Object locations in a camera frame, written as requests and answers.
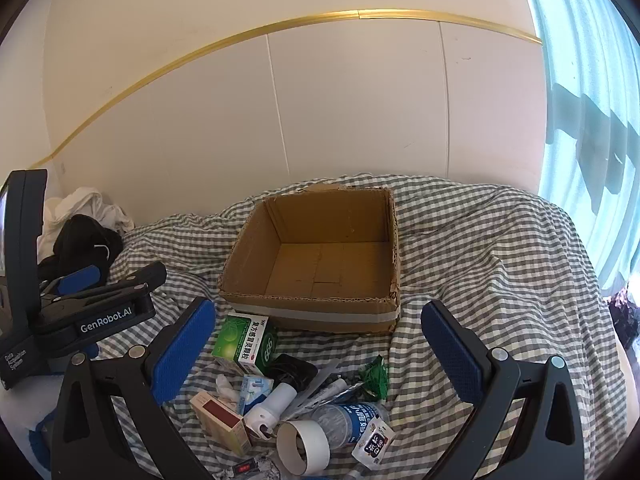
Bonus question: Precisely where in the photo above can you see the white tissue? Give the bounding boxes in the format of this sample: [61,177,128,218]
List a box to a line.
[215,374,243,406]

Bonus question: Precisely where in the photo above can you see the white cloth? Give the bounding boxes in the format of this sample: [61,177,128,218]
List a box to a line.
[42,187,136,261]

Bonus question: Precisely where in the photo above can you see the gold wall trim strip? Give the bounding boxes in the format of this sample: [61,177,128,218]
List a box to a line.
[27,9,543,170]

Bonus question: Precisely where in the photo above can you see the white tape roll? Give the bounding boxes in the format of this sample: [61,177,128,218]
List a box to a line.
[276,420,331,476]

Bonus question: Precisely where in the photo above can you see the pale blue curtain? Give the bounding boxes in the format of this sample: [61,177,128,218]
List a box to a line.
[517,0,640,306]

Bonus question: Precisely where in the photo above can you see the red blue white packet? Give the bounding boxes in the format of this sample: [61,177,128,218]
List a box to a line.
[310,401,391,448]

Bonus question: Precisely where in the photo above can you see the green wrapper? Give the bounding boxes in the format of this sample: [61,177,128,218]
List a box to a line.
[359,355,389,401]

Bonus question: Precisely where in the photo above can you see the white plastic bottle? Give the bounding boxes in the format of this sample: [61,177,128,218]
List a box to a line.
[243,382,299,440]

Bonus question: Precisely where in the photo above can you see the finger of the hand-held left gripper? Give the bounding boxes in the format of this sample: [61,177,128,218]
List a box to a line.
[39,264,112,306]
[60,261,168,311]

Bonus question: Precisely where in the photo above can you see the brown cardboard box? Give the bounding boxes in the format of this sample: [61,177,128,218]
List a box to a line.
[218,184,402,335]

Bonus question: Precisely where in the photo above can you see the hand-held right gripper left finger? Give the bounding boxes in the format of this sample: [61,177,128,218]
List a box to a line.
[50,296,217,480]

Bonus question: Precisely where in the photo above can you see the black plastic bag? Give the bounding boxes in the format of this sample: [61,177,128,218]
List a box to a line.
[267,353,319,392]

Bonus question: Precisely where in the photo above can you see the green and white medicine box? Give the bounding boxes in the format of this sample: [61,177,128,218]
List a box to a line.
[211,311,279,377]

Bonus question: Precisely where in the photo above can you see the blue tissue pack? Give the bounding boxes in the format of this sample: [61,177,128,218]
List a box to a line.
[240,375,275,413]

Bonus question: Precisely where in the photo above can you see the red and white small box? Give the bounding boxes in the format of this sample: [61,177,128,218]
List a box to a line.
[190,391,252,453]

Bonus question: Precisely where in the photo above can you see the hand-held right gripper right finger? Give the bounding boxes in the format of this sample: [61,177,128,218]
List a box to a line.
[420,300,586,480]

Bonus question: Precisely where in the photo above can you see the grey checked blanket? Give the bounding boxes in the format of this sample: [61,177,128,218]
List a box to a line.
[90,174,626,480]

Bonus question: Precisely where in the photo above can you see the black cloth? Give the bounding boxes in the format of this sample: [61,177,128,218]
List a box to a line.
[40,214,124,281]

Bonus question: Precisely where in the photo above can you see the white packet with black label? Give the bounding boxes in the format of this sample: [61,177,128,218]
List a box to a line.
[351,420,396,463]

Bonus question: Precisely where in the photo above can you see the clear plastic wrapper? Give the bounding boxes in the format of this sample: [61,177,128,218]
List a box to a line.
[287,360,366,418]

